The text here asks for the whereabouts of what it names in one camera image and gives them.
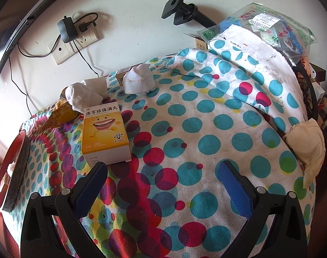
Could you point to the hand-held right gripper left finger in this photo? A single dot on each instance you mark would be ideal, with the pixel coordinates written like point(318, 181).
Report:
point(92, 185)

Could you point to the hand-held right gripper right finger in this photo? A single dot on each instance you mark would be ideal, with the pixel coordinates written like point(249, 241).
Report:
point(233, 190)

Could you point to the large yellow medicine box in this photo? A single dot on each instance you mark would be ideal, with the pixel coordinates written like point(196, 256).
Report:
point(104, 131)

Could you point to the red woven basket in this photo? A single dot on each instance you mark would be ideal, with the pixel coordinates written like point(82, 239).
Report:
point(16, 172)

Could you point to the yellow snack packet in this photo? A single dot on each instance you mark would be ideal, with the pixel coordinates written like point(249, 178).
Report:
point(61, 114)

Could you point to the greyish white sock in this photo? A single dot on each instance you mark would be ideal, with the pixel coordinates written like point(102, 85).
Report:
point(96, 86)
point(77, 98)

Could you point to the colourful polka dot towel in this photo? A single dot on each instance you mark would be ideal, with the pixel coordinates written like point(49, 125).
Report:
point(201, 139)

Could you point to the crumpled clear plastic bag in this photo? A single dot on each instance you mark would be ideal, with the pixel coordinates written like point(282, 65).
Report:
point(10, 168)

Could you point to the cream cloth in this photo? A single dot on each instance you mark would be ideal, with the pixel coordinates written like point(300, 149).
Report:
point(306, 145)

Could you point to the small yellow medicine box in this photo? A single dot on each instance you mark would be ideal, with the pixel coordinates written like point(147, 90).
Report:
point(5, 183)

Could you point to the small tan box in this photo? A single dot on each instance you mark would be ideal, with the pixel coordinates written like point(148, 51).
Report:
point(121, 75)

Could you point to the black hoop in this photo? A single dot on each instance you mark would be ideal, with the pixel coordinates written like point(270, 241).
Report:
point(314, 96)

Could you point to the white teal-dotted towel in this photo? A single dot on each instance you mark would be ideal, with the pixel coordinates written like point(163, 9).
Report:
point(260, 67)

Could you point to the red printed box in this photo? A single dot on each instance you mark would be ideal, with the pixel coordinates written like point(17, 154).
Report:
point(304, 65)

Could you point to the dark brown box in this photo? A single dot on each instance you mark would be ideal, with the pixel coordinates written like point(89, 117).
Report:
point(319, 74)

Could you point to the small cardboard carton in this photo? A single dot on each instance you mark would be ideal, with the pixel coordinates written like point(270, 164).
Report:
point(199, 43)

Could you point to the black power adapter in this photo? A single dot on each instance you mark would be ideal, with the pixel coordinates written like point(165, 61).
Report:
point(66, 29)

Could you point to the green packet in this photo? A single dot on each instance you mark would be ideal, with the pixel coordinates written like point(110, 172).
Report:
point(207, 34)

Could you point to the clear bag of medicine packs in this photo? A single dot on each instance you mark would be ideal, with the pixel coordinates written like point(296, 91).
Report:
point(276, 27)

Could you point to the black curved television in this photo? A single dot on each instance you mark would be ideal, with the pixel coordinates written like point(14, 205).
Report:
point(10, 24)

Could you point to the black webcam on stand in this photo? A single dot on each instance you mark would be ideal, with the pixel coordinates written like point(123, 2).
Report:
point(179, 8)

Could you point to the white coaxial wall plate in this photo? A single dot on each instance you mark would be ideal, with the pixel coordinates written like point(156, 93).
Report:
point(59, 51)

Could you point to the white power wall outlet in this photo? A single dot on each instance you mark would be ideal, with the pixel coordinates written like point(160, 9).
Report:
point(89, 37)

